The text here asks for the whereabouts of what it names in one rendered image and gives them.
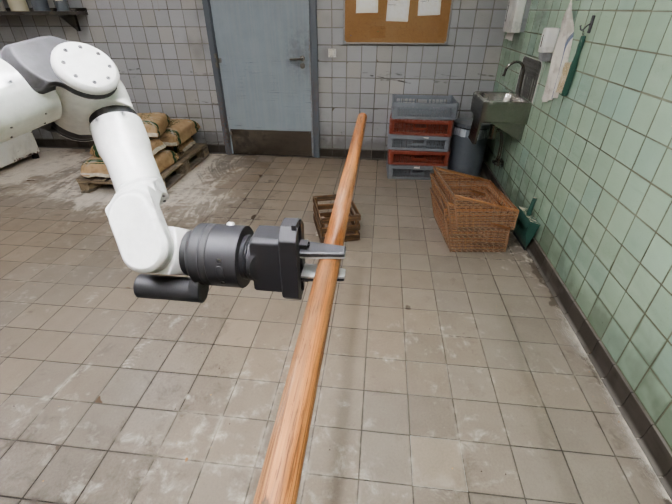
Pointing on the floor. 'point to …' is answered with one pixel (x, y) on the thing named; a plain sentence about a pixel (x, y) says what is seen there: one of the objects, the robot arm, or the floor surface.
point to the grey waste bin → (470, 160)
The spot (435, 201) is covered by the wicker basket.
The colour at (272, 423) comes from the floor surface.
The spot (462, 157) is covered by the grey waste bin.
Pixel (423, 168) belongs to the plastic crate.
